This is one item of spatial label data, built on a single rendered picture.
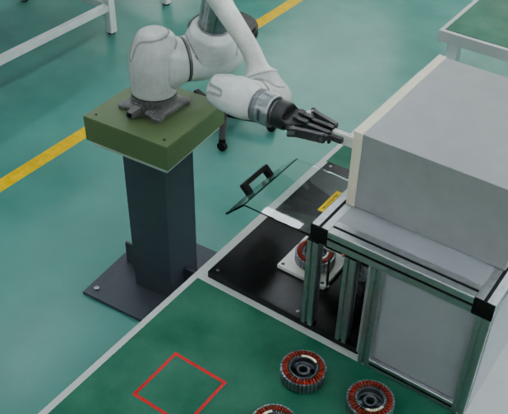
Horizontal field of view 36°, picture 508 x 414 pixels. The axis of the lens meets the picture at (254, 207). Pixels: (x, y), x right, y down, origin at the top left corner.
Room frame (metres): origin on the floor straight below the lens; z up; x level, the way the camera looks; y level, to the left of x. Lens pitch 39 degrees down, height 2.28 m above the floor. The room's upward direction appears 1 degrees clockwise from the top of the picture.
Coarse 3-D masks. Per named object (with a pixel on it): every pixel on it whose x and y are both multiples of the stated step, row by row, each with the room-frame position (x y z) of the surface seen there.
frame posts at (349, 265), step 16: (320, 256) 1.39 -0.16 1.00; (320, 272) 1.40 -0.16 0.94; (352, 272) 1.32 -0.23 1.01; (304, 288) 1.39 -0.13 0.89; (352, 288) 1.32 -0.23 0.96; (304, 304) 1.39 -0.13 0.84; (352, 304) 1.34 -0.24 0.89; (304, 320) 1.39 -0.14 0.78; (352, 320) 1.34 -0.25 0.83; (336, 336) 1.33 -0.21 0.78
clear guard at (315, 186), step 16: (272, 176) 1.65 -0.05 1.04; (288, 176) 1.62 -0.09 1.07; (304, 176) 1.62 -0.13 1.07; (320, 176) 1.62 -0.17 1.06; (336, 176) 1.62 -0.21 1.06; (256, 192) 1.55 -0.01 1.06; (272, 192) 1.55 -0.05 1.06; (288, 192) 1.55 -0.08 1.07; (304, 192) 1.55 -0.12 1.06; (320, 192) 1.55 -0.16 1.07; (256, 208) 1.49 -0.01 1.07; (272, 208) 1.49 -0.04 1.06; (288, 208) 1.49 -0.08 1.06; (304, 208) 1.49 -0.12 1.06; (288, 224) 1.43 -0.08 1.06; (304, 224) 1.43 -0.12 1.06
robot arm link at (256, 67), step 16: (208, 0) 1.99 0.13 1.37; (224, 0) 1.99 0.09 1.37; (224, 16) 1.98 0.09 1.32; (240, 16) 2.00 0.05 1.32; (240, 32) 1.98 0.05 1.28; (240, 48) 1.98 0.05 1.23; (256, 48) 1.98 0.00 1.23; (256, 64) 1.95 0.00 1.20; (272, 80) 1.90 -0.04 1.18; (288, 96) 1.91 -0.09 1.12
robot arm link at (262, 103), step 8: (256, 96) 1.74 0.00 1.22; (264, 96) 1.74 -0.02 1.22; (272, 96) 1.74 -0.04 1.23; (280, 96) 1.76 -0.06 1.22; (256, 104) 1.73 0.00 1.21; (264, 104) 1.72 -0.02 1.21; (272, 104) 1.73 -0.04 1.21; (248, 112) 1.73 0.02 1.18; (256, 112) 1.72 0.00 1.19; (264, 112) 1.71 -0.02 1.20; (256, 120) 1.72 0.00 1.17; (264, 120) 1.71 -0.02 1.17
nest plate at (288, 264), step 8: (288, 256) 1.62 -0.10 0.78; (336, 256) 1.63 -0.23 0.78; (280, 264) 1.59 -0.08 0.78; (288, 264) 1.59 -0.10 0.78; (296, 264) 1.59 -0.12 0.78; (336, 264) 1.59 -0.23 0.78; (288, 272) 1.57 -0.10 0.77; (296, 272) 1.56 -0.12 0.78; (304, 272) 1.56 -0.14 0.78; (336, 272) 1.57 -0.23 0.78
